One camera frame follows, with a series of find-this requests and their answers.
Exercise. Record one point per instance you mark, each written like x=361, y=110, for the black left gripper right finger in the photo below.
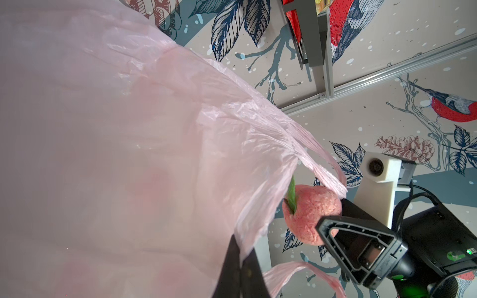
x=252, y=281

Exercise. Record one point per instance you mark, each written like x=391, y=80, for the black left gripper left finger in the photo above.
x=229, y=282

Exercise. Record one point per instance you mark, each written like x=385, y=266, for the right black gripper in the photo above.
x=366, y=250

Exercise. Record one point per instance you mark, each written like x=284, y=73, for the pink plastic bag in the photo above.
x=128, y=161

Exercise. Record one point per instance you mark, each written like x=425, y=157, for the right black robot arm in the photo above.
x=422, y=254

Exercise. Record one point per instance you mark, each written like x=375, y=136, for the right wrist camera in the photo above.
x=382, y=177

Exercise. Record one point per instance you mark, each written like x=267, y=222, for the horizontal aluminium rail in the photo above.
x=424, y=60

